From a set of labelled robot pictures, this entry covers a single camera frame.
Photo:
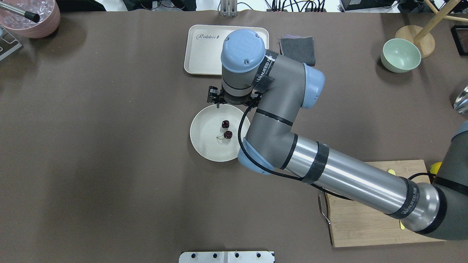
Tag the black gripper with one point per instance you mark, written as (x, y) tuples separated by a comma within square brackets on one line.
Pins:
[(213, 94)]

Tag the dark red cherry pair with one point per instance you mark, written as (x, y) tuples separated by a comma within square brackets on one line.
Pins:
[(227, 134)]

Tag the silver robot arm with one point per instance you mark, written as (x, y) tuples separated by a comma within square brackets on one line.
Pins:
[(277, 87)]

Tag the white rectangular tray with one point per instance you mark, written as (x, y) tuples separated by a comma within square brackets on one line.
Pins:
[(204, 46)]

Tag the black wood-look tray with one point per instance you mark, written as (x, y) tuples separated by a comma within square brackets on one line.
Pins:
[(460, 37)]

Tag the grey folded cloth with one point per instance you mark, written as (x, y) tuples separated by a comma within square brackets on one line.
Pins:
[(298, 48)]

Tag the pink mixing bowl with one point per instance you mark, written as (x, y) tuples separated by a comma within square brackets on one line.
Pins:
[(49, 18)]

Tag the bamboo cutting board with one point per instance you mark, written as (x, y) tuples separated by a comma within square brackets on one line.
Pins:
[(352, 224)]

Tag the mint green bowl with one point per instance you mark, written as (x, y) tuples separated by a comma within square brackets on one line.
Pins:
[(400, 55)]

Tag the black pestle in bowl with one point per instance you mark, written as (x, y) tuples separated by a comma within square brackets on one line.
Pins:
[(34, 17)]

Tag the bamboo cup tree stand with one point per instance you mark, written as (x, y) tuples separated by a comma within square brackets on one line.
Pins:
[(421, 37)]

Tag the silver metal scoop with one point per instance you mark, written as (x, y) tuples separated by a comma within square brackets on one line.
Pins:
[(460, 104)]

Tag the aluminium frame post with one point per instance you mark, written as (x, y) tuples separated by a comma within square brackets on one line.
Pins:
[(228, 8)]

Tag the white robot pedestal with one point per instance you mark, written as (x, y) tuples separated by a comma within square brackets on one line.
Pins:
[(228, 257)]

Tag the light blue wire cup rack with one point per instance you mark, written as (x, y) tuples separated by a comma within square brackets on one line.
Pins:
[(8, 43)]

